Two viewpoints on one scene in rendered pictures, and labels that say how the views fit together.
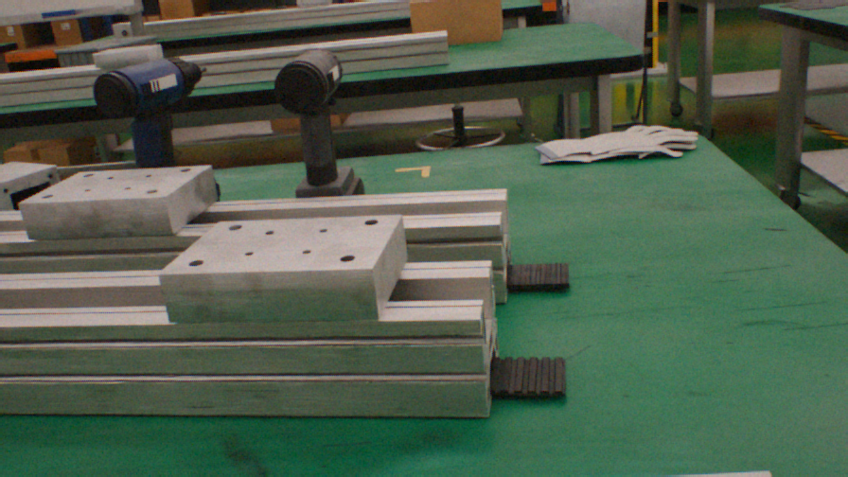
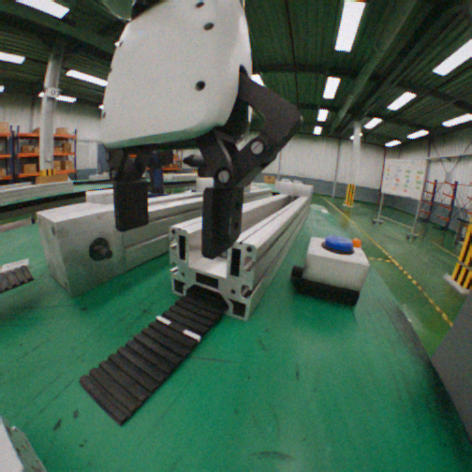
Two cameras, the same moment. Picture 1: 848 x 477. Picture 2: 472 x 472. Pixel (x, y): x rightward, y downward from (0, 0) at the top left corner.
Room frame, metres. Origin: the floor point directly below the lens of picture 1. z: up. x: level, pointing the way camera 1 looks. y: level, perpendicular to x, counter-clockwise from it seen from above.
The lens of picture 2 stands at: (0.62, 0.92, 0.92)
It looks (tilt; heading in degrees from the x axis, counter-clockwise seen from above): 18 degrees down; 282
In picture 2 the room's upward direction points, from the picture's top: 4 degrees clockwise
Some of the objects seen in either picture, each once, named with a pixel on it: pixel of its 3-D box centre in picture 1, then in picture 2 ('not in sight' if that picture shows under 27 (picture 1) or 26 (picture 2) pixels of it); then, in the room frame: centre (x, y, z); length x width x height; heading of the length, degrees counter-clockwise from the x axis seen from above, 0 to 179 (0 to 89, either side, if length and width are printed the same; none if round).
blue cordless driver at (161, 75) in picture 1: (173, 140); (150, 180); (1.06, 0.34, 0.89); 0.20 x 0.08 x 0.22; 158
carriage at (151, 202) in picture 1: (126, 213); (225, 189); (0.80, 0.32, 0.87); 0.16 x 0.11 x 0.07; 79
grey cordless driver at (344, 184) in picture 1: (324, 138); (198, 179); (0.98, 0.12, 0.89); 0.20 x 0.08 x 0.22; 175
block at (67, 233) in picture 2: not in sight; (83, 244); (0.87, 0.76, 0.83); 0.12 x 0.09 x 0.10; 169
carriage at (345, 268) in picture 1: (293, 282); (297, 192); (0.56, 0.11, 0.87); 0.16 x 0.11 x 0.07; 79
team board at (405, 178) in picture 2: not in sight; (400, 195); (-2.59, -4.29, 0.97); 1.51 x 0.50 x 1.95; 106
